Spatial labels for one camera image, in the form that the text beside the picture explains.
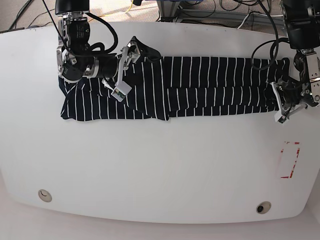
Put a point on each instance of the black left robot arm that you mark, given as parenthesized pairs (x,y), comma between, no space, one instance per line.
(302,22)

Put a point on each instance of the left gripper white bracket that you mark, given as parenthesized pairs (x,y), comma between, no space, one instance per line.
(292,100)

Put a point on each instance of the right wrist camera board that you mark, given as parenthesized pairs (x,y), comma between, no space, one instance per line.
(121,91)

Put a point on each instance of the right table cable grommet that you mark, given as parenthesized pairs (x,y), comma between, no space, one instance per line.
(263,207)

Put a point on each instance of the table cable grommet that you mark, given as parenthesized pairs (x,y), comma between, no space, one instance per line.
(45,196)
(263,207)

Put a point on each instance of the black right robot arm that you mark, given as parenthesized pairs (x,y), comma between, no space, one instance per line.
(77,59)

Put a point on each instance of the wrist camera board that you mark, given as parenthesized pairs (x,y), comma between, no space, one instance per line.
(121,91)
(280,117)

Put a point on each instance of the grey aluminium frame stand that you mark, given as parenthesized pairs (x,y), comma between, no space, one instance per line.
(238,14)

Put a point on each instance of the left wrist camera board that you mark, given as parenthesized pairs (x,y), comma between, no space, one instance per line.
(280,117)

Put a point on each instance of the left table cable grommet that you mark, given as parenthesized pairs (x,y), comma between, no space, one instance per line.
(45,196)

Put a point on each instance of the navy white striped t-shirt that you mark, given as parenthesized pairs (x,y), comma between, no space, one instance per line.
(179,87)

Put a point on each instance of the red tape rectangle marking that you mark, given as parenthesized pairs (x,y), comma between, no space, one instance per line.
(289,156)

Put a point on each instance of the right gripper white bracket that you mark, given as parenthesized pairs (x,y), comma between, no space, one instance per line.
(114,68)

